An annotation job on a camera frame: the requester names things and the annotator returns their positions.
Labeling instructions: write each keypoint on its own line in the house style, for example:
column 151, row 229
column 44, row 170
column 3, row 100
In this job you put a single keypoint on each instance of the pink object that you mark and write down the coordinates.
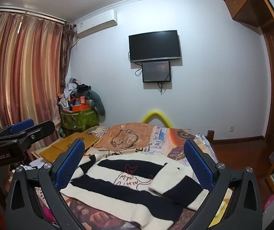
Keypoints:
column 270, row 202

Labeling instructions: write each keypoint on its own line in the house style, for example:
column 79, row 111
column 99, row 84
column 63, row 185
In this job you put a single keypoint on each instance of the small wall monitor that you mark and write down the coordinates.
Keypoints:
column 156, row 71

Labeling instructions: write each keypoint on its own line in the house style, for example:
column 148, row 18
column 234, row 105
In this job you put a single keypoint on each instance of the striped pink curtain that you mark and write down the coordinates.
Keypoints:
column 24, row 71

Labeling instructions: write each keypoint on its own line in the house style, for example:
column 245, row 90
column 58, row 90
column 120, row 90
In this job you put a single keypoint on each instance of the white wall socket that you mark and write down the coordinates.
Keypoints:
column 231, row 128

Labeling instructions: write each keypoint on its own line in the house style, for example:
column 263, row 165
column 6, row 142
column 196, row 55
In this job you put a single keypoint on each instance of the grey plush toy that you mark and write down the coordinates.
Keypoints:
column 98, row 101

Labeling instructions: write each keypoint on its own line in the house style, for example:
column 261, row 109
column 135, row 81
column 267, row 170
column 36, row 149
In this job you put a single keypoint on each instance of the orange box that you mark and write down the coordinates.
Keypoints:
column 79, row 108

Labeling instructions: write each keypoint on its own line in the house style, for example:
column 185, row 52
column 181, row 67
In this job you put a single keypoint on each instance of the green storage box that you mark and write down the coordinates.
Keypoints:
column 79, row 119

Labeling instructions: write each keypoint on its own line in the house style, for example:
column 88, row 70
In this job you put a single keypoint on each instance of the printed blanket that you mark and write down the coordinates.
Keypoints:
column 132, row 134

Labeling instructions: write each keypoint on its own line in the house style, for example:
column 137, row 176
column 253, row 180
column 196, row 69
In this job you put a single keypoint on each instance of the yellow wooden lap desk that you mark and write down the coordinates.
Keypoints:
column 79, row 139

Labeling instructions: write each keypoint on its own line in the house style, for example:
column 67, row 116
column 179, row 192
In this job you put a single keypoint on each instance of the wooden overhead cabinet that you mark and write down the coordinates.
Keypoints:
column 244, row 0

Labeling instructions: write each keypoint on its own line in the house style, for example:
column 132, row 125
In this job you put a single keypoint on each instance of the white air conditioner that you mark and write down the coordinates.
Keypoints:
column 96, row 24

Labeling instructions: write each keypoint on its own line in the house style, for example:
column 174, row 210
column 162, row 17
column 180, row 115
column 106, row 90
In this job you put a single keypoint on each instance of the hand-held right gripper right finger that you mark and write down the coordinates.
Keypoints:
column 198, row 164

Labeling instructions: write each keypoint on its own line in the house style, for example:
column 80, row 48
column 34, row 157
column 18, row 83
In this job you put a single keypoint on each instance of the pile of clothes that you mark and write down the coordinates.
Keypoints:
column 71, row 88

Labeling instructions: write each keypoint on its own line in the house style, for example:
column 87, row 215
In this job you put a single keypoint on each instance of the large wall television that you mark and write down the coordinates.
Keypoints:
column 155, row 45

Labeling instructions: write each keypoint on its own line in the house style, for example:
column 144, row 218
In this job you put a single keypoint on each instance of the curtain rail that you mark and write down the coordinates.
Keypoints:
column 31, row 13

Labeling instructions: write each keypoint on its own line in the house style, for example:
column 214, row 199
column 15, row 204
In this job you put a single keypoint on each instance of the yellow foam tube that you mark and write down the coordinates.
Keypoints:
column 156, row 115

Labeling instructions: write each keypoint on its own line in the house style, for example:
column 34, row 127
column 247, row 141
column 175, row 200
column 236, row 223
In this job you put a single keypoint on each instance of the dark wooden bedpost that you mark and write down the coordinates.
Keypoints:
column 210, row 136

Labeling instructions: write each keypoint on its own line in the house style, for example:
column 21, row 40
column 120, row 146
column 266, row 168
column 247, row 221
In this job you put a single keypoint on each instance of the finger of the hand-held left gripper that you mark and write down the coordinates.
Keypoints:
column 40, row 130
column 22, row 125

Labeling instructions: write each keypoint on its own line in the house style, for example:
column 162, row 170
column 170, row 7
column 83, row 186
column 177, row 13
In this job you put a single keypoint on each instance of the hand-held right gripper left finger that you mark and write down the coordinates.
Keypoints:
column 70, row 164

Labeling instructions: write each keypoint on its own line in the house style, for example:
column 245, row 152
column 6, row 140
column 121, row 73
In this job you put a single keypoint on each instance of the black and white striped sweater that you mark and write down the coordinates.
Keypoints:
column 127, row 189

